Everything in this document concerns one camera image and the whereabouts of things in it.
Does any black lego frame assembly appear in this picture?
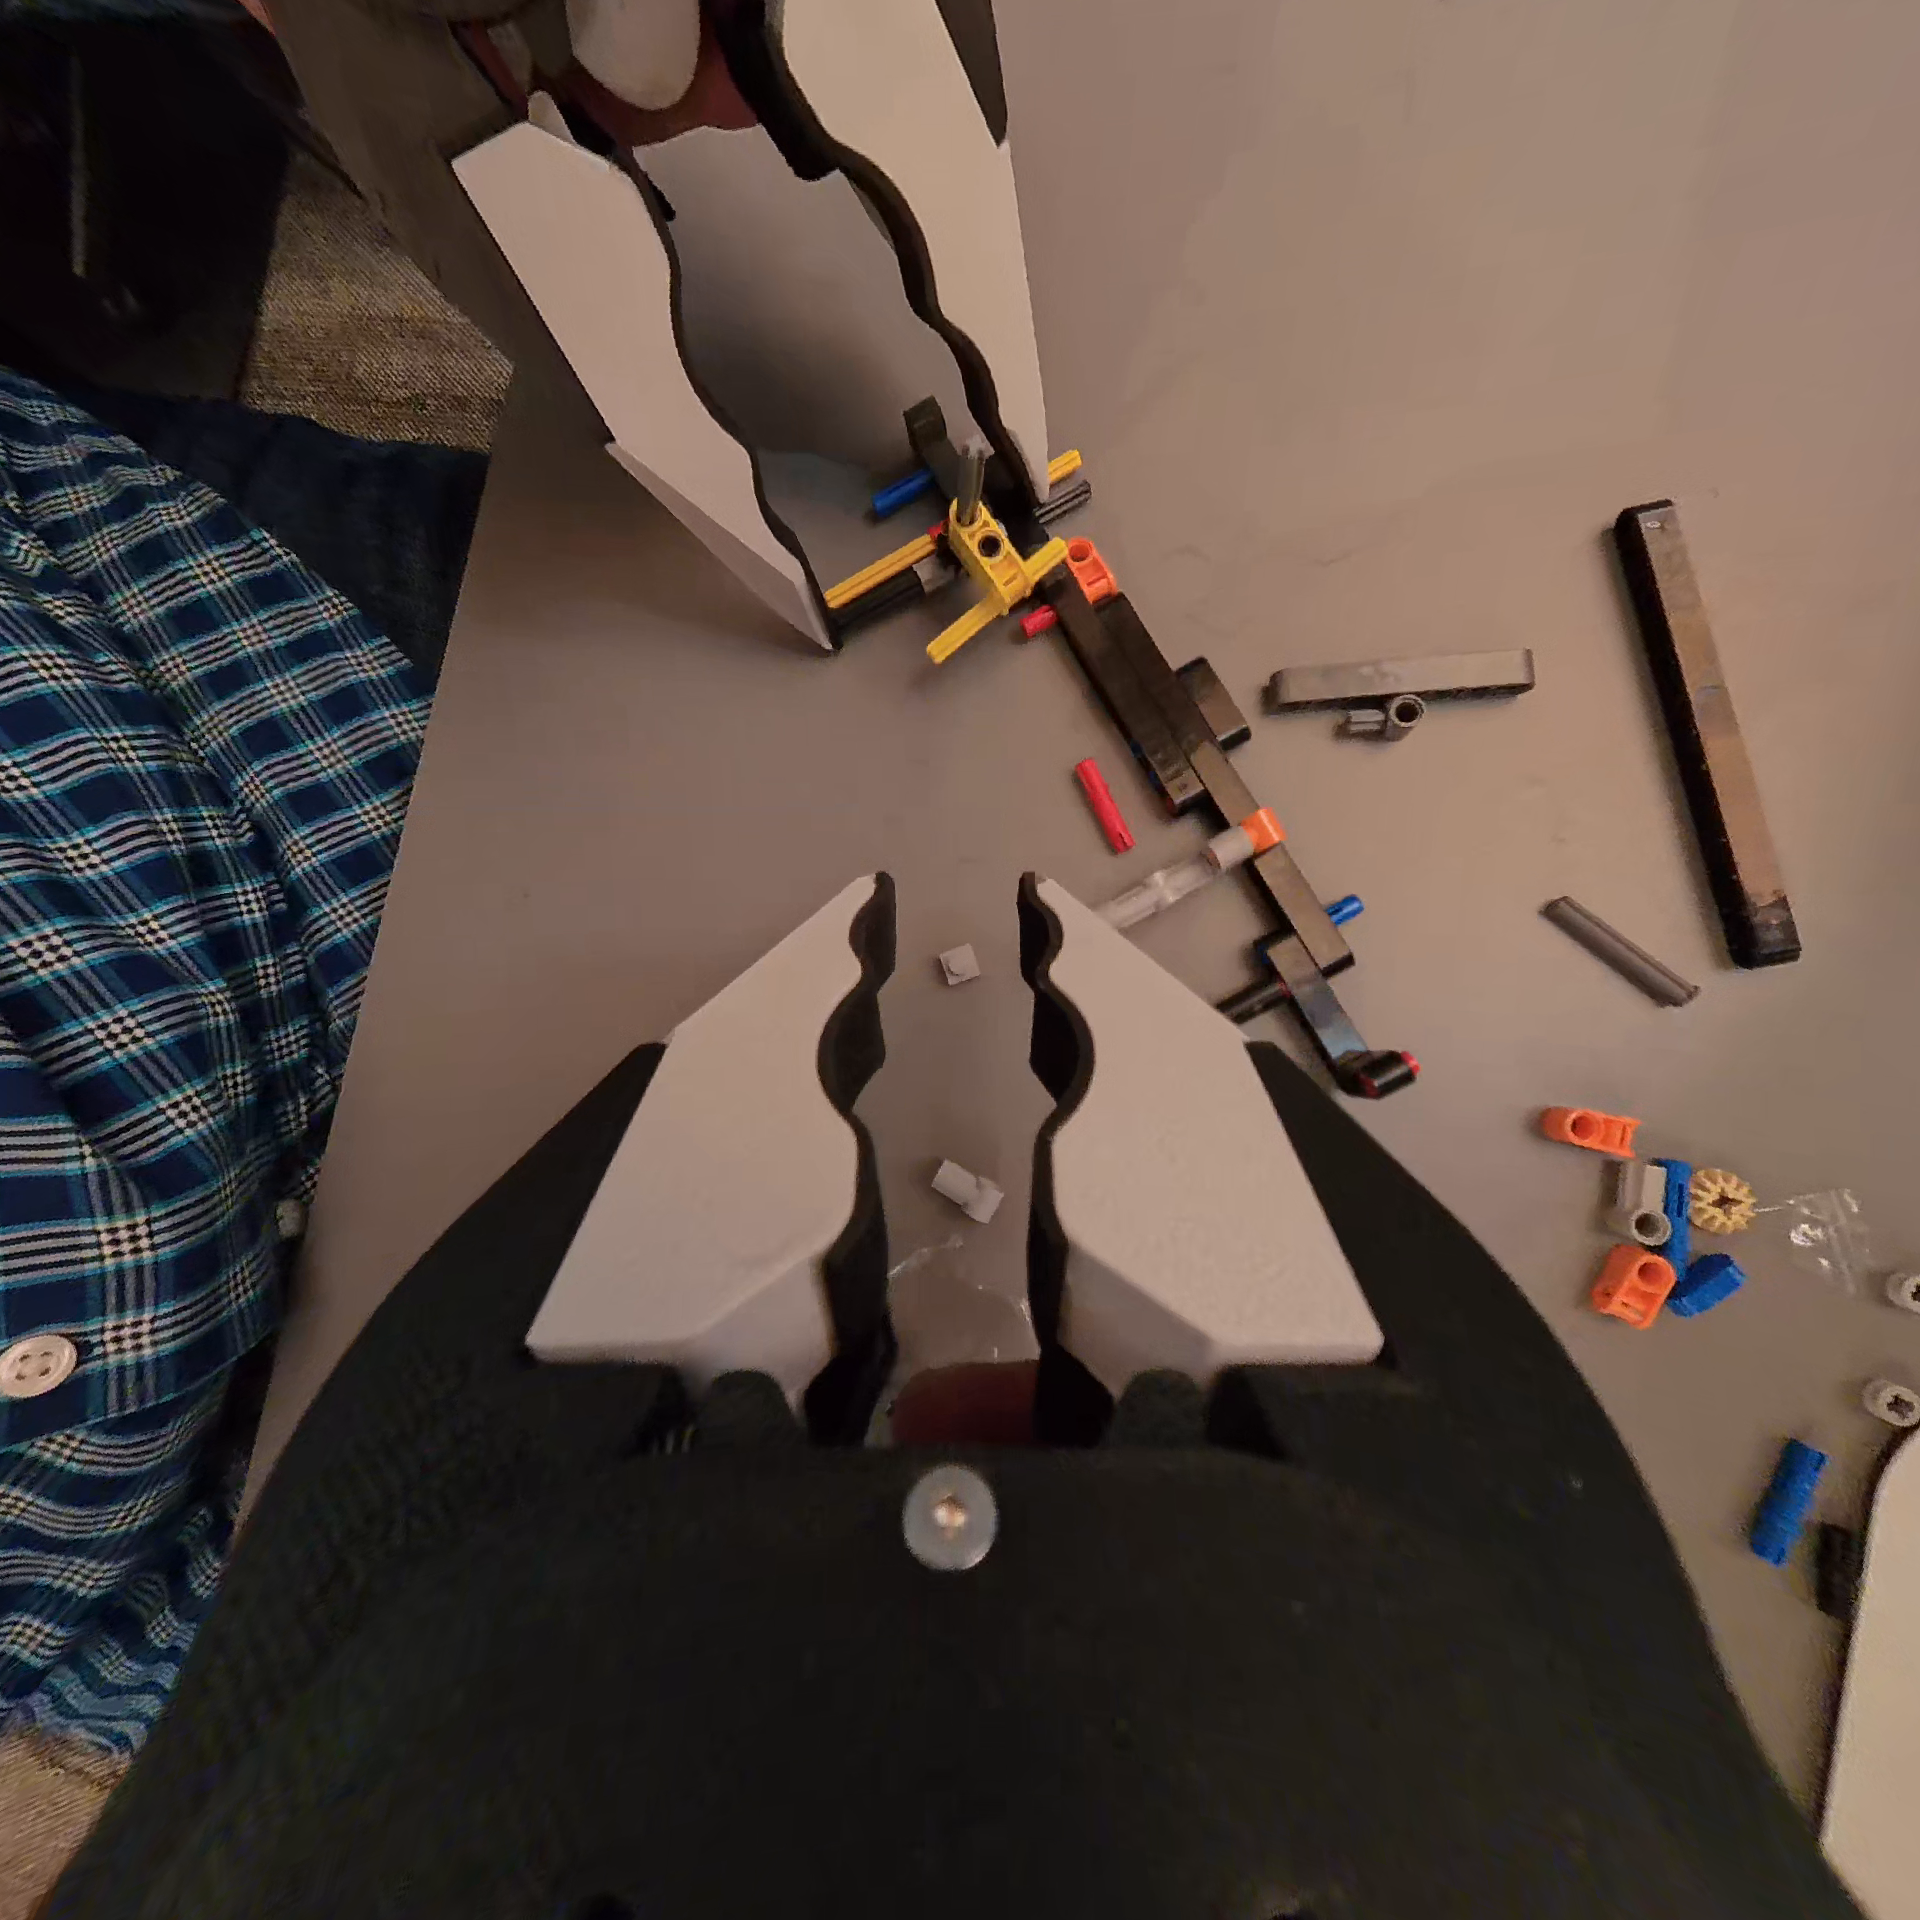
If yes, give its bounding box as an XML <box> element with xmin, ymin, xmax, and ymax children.
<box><xmin>822</xmin><ymin>395</ymin><xmax>1420</xmax><ymax>1104</ymax></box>

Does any yellow lego axle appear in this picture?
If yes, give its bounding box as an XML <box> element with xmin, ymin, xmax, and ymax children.
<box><xmin>925</xmin><ymin>536</ymin><xmax>1070</xmax><ymax>666</ymax></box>

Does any person's torso in plaid shirt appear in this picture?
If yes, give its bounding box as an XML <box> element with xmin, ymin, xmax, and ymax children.
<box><xmin>0</xmin><ymin>374</ymin><xmax>439</xmax><ymax>1757</ymax></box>

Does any clear plastic zip bag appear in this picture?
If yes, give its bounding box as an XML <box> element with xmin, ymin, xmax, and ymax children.
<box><xmin>885</xmin><ymin>1236</ymin><xmax>1039</xmax><ymax>1352</ymax></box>

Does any white book stand wooden board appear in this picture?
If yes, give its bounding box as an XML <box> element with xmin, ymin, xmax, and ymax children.
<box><xmin>1815</xmin><ymin>1423</ymin><xmax>1920</xmax><ymax>1920</ymax></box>

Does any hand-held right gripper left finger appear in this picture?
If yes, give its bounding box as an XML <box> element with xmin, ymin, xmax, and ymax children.
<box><xmin>525</xmin><ymin>871</ymin><xmax>902</xmax><ymax>1450</ymax></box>

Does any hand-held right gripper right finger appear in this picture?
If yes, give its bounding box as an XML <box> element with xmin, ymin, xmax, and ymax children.
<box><xmin>1017</xmin><ymin>871</ymin><xmax>1386</xmax><ymax>1450</ymax></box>

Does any long black lego beam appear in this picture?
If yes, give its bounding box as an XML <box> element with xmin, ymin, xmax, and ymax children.
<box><xmin>1612</xmin><ymin>498</ymin><xmax>1802</xmax><ymax>970</ymax></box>

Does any dark grey lego rod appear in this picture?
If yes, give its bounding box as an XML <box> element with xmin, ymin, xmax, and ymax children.
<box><xmin>1542</xmin><ymin>893</ymin><xmax>1702</xmax><ymax>1007</ymax></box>

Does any small clear plastic bag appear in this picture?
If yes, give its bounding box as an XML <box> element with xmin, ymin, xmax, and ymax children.
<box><xmin>1785</xmin><ymin>1188</ymin><xmax>1870</xmax><ymax>1277</ymax></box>

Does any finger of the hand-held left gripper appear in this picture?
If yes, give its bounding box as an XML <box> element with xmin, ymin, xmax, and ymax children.
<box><xmin>762</xmin><ymin>0</ymin><xmax>1050</xmax><ymax>508</ymax></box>
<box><xmin>451</xmin><ymin>120</ymin><xmax>842</xmax><ymax>654</ymax></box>

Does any grey lego liftarm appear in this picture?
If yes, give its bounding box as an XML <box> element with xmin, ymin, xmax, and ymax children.
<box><xmin>1263</xmin><ymin>647</ymin><xmax>1536</xmax><ymax>719</ymax></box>

